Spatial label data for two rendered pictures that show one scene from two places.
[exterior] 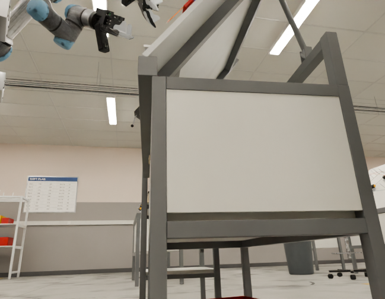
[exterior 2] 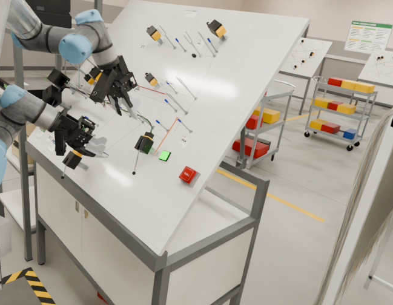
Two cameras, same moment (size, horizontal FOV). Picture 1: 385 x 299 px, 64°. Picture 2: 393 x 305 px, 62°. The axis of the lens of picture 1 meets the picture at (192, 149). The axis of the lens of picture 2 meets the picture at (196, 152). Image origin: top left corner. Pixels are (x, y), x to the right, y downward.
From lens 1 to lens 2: 1.44 m
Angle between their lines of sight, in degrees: 56
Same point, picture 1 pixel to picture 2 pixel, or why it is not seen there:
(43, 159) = not seen: outside the picture
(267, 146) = (214, 276)
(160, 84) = (167, 272)
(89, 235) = not seen: outside the picture
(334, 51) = (263, 195)
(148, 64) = (161, 262)
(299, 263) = not seen: hidden behind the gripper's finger
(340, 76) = (259, 213)
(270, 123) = (218, 261)
